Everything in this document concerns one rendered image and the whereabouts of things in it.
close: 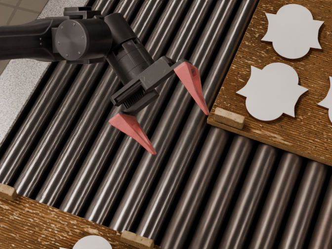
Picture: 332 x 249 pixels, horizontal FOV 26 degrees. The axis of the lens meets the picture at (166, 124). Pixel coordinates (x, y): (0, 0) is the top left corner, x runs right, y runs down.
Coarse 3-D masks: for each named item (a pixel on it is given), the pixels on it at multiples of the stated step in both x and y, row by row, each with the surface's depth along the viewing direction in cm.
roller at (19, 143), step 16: (96, 0) 158; (112, 0) 158; (64, 64) 148; (80, 64) 151; (48, 80) 147; (64, 80) 147; (48, 96) 144; (32, 112) 142; (48, 112) 144; (32, 128) 141; (16, 144) 138; (32, 144) 140; (0, 160) 137; (16, 160) 137; (0, 176) 135
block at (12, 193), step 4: (0, 184) 129; (4, 184) 129; (0, 188) 129; (4, 188) 129; (8, 188) 129; (12, 188) 129; (0, 192) 129; (4, 192) 129; (8, 192) 128; (12, 192) 128; (16, 192) 130; (0, 196) 130; (4, 196) 130; (8, 196) 129; (12, 196) 129; (16, 196) 131; (12, 200) 130
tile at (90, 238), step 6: (84, 240) 125; (90, 240) 125; (96, 240) 125; (102, 240) 125; (78, 246) 125; (84, 246) 125; (90, 246) 125; (96, 246) 125; (102, 246) 125; (108, 246) 125
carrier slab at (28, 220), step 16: (0, 208) 130; (16, 208) 130; (32, 208) 130; (48, 208) 130; (0, 224) 128; (16, 224) 128; (32, 224) 128; (48, 224) 128; (64, 224) 128; (80, 224) 128; (96, 224) 128; (0, 240) 127; (16, 240) 127; (32, 240) 127; (48, 240) 127; (64, 240) 127; (112, 240) 127
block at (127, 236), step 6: (126, 234) 125; (132, 234) 124; (126, 240) 125; (132, 240) 124; (138, 240) 124; (144, 240) 124; (150, 240) 124; (138, 246) 125; (144, 246) 124; (150, 246) 123
